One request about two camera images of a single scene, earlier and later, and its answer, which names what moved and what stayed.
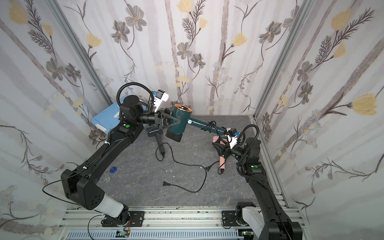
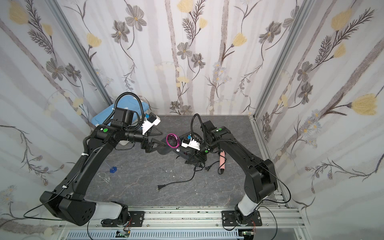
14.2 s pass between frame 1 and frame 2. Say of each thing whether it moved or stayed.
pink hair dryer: stayed
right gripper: moved
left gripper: moved
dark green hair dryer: moved
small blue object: stayed
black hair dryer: moved
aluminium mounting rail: stayed
